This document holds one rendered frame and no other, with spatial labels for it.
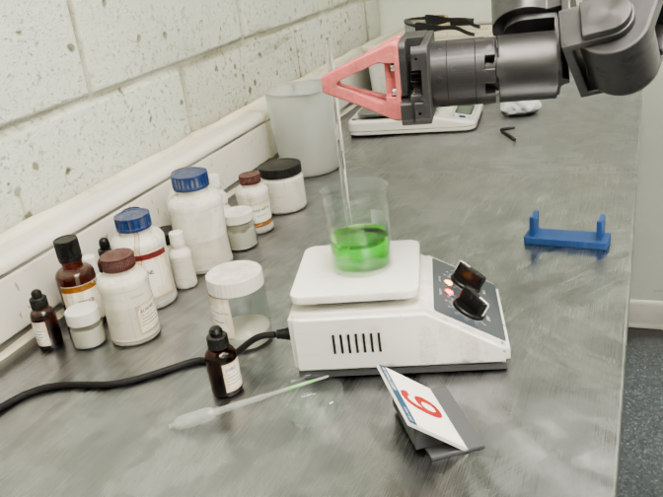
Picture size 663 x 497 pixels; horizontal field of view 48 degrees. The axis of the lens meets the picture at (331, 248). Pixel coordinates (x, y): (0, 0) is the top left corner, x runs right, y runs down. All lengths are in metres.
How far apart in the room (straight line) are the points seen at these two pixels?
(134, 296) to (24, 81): 0.31
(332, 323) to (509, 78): 0.26
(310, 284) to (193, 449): 0.18
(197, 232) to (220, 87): 0.45
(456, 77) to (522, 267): 0.33
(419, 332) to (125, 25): 0.67
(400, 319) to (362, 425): 0.10
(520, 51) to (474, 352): 0.26
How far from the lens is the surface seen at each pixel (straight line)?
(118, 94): 1.13
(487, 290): 0.78
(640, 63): 0.66
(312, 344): 0.70
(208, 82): 1.33
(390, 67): 0.66
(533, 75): 0.66
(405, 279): 0.69
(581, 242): 0.96
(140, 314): 0.84
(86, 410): 0.77
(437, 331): 0.69
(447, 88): 0.66
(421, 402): 0.64
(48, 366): 0.87
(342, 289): 0.69
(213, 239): 0.98
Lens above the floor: 1.14
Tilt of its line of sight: 23 degrees down
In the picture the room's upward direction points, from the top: 8 degrees counter-clockwise
